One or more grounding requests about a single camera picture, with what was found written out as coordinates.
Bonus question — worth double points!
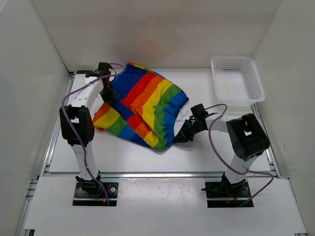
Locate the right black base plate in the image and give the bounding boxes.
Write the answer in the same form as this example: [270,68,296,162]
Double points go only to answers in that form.
[201,180,254,208]

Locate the rainbow striped shorts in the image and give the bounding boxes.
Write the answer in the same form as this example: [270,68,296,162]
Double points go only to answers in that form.
[93,62,189,150]

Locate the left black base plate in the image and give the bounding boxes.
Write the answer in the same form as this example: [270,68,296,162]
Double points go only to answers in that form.
[72,176,119,207]

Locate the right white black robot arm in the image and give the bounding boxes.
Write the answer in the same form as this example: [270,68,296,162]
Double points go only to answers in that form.
[173,104,270,198]

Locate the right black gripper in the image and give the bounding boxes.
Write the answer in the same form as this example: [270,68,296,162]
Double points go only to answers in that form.
[172,119,204,143]

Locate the aluminium rail frame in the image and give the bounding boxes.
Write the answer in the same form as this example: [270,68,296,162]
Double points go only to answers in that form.
[14,71,308,236]

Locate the white plastic mesh basket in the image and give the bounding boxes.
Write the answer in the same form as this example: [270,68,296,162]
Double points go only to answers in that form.
[211,56,265,107]

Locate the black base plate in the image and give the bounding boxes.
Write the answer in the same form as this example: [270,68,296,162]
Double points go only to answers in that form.
[72,176,119,207]
[201,180,254,208]

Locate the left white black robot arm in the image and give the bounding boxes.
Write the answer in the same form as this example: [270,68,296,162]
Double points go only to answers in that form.
[60,62,118,203]

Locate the small dark label sticker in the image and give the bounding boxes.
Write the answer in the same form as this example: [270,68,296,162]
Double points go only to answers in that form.
[76,70,89,74]

